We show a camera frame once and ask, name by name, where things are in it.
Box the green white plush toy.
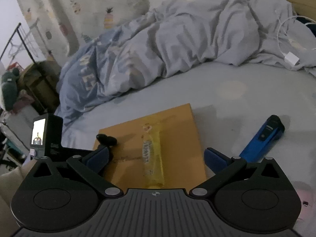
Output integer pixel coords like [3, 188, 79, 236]
[1, 68, 20, 111]

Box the blue-grey crumpled duvet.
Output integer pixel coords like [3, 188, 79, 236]
[56, 0, 315, 125]

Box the white charger with cable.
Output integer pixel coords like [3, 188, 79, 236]
[276, 15, 315, 69]

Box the black metal clothes rack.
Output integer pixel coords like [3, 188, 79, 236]
[1, 24, 61, 114]

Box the blue printed bed sheet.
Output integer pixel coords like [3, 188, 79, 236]
[59, 61, 316, 193]

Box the pineapple print curtain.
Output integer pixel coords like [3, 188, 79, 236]
[17, 0, 149, 64]

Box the brown cardboard box lid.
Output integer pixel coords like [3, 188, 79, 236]
[99, 104, 207, 191]

